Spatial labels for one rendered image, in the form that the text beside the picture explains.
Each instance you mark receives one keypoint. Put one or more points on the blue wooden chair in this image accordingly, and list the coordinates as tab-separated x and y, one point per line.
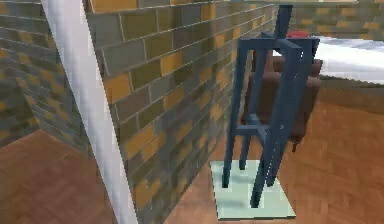
283	100

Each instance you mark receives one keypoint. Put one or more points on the brown armchair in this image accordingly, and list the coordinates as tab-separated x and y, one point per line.
266	96

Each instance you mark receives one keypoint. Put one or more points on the white bed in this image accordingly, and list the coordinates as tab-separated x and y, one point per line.
350	60

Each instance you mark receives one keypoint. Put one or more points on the white door frame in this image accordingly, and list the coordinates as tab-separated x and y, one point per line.
86	100

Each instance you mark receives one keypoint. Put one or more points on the red round object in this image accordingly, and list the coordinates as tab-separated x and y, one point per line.
297	34

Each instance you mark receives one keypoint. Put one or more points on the pale green floor mat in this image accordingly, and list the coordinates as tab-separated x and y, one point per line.
240	196

